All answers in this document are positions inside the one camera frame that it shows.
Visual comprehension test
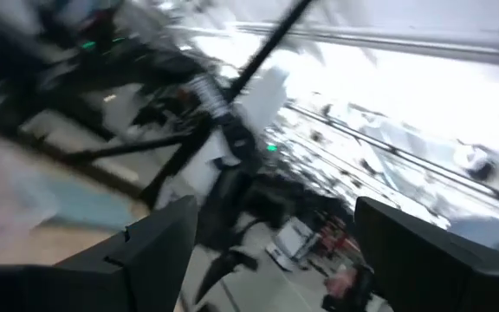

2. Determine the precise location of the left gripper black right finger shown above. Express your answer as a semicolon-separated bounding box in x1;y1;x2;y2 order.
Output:
353;196;499;312

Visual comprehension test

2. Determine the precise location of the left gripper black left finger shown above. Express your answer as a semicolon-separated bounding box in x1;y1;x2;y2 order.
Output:
0;194;200;312

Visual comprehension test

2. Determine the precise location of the teal folded cloth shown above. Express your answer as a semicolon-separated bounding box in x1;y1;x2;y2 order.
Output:
43;172;140;231

